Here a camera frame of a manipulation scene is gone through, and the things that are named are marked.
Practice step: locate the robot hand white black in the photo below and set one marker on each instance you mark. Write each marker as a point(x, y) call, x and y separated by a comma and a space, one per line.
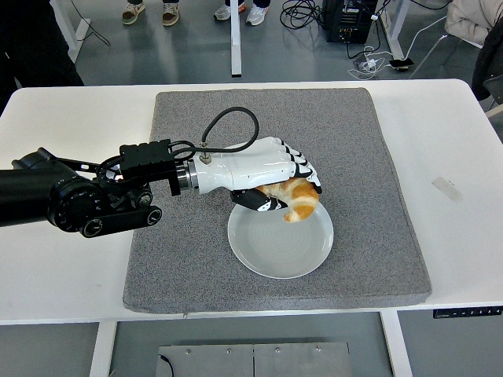
point(243, 169)

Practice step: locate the croissant bread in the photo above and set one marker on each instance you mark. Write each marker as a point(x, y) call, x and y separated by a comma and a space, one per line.
point(302, 204)

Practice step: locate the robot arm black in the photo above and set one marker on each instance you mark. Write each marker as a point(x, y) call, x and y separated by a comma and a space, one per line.
point(31, 196)

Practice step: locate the light grey round plate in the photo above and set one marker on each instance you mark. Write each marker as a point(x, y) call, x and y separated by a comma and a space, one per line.
point(275, 247)

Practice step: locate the grey metal plate with screws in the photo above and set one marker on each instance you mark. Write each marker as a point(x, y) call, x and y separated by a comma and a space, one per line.
point(275, 361)

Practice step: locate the grey speckled mat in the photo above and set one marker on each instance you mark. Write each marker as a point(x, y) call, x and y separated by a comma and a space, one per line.
point(275, 118)

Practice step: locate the white background table leg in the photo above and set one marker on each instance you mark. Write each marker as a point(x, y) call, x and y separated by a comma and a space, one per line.
point(236, 39)

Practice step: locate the person's white sneaker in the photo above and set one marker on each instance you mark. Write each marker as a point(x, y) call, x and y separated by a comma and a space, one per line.
point(257, 15)
point(224, 12)

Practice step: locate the person's brown shoe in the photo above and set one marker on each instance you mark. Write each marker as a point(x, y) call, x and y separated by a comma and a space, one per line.
point(170, 15)
point(133, 13)

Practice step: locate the black computer case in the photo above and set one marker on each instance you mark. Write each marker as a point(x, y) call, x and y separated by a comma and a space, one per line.
point(349, 19)

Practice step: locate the black smartphone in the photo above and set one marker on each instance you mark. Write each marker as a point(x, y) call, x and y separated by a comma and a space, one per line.
point(401, 63)

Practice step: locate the white desk leg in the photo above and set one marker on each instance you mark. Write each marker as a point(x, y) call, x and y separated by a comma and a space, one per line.
point(394, 35)

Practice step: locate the clear tape strip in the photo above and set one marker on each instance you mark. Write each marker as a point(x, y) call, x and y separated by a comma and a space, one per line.
point(446, 189)

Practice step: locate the white table foot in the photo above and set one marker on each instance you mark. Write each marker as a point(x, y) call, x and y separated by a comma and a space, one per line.
point(67, 23)

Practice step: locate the person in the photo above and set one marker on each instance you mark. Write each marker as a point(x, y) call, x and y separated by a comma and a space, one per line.
point(27, 39)

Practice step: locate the black table control panel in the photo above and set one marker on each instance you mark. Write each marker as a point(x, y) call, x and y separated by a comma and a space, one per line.
point(467, 312)

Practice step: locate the black jacket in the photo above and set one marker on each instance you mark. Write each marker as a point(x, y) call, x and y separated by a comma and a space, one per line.
point(487, 59)

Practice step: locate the beige jacket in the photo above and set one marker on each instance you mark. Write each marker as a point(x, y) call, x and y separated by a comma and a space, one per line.
point(467, 15)

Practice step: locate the white chair frame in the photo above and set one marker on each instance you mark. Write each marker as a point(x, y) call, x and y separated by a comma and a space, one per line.
point(430, 55)

